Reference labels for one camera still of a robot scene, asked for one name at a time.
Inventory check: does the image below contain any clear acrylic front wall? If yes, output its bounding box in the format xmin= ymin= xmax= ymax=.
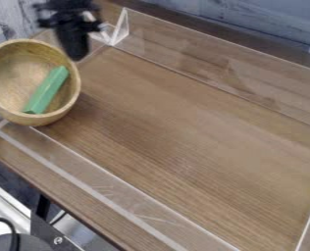
xmin=0 ymin=118 xmax=238 ymax=251

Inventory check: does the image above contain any clear acrylic corner bracket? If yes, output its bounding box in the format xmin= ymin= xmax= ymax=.
xmin=89 ymin=8 xmax=130 ymax=46

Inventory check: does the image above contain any grey metal bracket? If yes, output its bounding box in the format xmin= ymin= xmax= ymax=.
xmin=31 ymin=214 xmax=84 ymax=251

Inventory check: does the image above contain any green rectangular block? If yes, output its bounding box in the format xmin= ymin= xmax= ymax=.
xmin=23 ymin=66 xmax=69 ymax=115

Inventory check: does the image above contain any clear acrylic wall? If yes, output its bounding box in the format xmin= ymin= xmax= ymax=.
xmin=111 ymin=8 xmax=310 ymax=125
xmin=0 ymin=118 xmax=238 ymax=251

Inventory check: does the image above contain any brown wooden bowl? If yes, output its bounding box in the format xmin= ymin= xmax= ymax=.
xmin=0 ymin=39 xmax=81 ymax=126

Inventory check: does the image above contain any clear acrylic rear wall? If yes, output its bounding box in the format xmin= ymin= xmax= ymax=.
xmin=111 ymin=8 xmax=310 ymax=125

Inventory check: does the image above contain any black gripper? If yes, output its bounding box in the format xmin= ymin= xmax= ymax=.
xmin=32 ymin=0 xmax=106 ymax=61

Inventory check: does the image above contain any dark grey round base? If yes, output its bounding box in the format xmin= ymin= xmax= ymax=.
xmin=0 ymin=233 xmax=52 ymax=251

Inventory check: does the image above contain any black metal table leg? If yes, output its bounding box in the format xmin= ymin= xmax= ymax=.
xmin=35 ymin=195 xmax=51 ymax=221

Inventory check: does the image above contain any black cable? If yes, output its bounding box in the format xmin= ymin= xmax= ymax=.
xmin=0 ymin=217 xmax=21 ymax=251

